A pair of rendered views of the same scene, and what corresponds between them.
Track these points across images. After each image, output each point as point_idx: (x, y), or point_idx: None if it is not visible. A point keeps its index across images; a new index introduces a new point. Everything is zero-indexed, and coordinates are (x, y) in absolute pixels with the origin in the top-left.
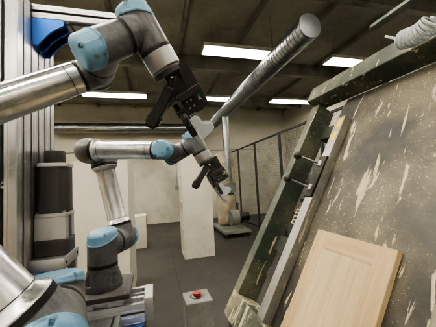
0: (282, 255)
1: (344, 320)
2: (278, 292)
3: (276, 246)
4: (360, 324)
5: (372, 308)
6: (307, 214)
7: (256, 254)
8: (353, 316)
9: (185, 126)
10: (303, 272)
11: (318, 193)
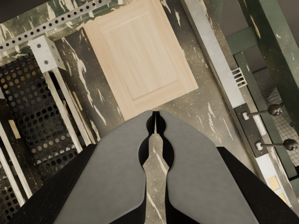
0: (212, 36)
1: (120, 58)
2: (187, 10)
3: (250, 30)
4: (111, 66)
5: (112, 80)
6: (223, 90)
7: (256, 0)
8: (119, 65)
9: (25, 204)
10: (178, 49)
11: (233, 115)
